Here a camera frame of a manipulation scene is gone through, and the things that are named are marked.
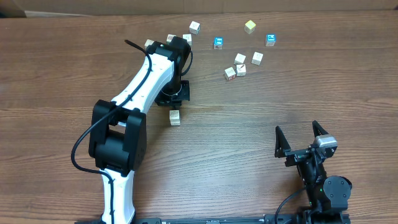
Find wooden block blue side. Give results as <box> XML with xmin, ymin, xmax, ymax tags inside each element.
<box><xmin>144</xmin><ymin>39</ymin><xmax>154</xmax><ymax>49</ymax></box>

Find blue top block right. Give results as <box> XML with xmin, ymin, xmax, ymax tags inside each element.
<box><xmin>266</xmin><ymin>34</ymin><xmax>276</xmax><ymax>47</ymax></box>

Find wooden block yellow side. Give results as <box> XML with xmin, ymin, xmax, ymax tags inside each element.
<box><xmin>234</xmin><ymin>54</ymin><xmax>246</xmax><ymax>65</ymax></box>

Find wooden block red three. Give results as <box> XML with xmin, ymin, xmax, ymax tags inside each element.
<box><xmin>169</xmin><ymin>110</ymin><xmax>180</xmax><ymax>123</ymax></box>

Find blue top wooden block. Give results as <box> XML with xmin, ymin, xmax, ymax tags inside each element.
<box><xmin>213</xmin><ymin>37</ymin><xmax>223</xmax><ymax>49</ymax></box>

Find wooden block number four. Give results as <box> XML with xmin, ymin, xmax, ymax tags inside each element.
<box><xmin>236</xmin><ymin>64</ymin><xmax>246</xmax><ymax>77</ymax></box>

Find wooden block far top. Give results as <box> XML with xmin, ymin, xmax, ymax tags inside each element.
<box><xmin>189</xmin><ymin>21</ymin><xmax>200</xmax><ymax>35</ymax></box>

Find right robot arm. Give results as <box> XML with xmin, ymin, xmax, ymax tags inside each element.
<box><xmin>274</xmin><ymin>121</ymin><xmax>353</xmax><ymax>223</ymax></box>

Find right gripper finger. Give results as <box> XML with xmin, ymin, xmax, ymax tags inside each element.
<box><xmin>274</xmin><ymin>126</ymin><xmax>291</xmax><ymax>157</ymax></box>
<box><xmin>312</xmin><ymin>120</ymin><xmax>328</xmax><ymax>137</ymax></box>

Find wooden block red thirteen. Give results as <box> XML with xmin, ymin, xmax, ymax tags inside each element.
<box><xmin>224</xmin><ymin>67</ymin><xmax>236</xmax><ymax>81</ymax></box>

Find cardboard backdrop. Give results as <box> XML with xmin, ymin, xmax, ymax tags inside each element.
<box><xmin>1</xmin><ymin>0</ymin><xmax>397</xmax><ymax>17</ymax></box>

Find wooden block number two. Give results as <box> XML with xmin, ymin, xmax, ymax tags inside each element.
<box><xmin>170</xmin><ymin>121</ymin><xmax>181</xmax><ymax>126</ymax></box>

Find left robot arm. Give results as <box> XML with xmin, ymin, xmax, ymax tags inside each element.
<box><xmin>88</xmin><ymin>36</ymin><xmax>193</xmax><ymax>223</ymax></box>

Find wooden block green letter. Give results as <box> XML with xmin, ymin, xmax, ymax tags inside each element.
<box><xmin>166</xmin><ymin>34</ymin><xmax>175</xmax><ymax>44</ymax></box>

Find plain wooden block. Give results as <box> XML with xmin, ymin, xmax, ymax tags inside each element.
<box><xmin>182</xmin><ymin>34</ymin><xmax>192</xmax><ymax>46</ymax></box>

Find wooden block blue H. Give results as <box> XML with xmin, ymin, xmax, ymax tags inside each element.
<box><xmin>251</xmin><ymin>52</ymin><xmax>264</xmax><ymax>65</ymax></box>

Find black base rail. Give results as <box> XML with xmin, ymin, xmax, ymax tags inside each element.
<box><xmin>75</xmin><ymin>214</ymin><xmax>351</xmax><ymax>224</ymax></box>

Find yellow top wooden block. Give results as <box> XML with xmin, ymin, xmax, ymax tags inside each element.
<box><xmin>244</xmin><ymin>20</ymin><xmax>256</xmax><ymax>34</ymax></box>

